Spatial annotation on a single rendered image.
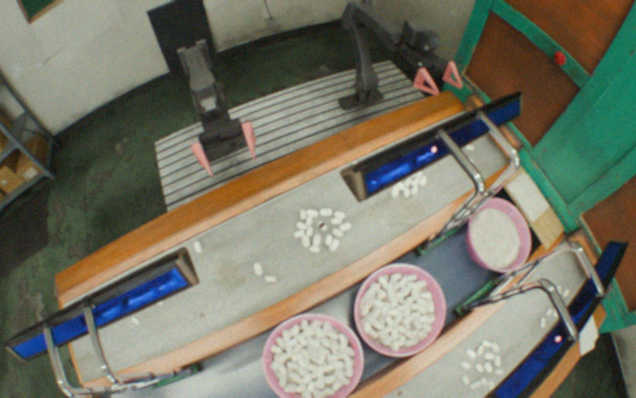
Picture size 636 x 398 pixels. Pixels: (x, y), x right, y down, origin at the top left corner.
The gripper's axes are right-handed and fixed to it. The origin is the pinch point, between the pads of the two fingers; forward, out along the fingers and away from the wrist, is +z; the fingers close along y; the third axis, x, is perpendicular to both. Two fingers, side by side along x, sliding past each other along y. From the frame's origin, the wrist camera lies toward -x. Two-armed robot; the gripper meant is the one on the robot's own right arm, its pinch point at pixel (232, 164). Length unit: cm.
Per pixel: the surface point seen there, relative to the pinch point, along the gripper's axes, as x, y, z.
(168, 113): 109, -37, -152
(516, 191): 29, 86, 31
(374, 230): 33.0, 31.0, 17.9
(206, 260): 33.2, -19.4, 4.9
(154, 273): -3.8, -21.0, 17.4
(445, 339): 30, 33, 57
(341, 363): 32, 4, 48
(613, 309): 25, 103, 98
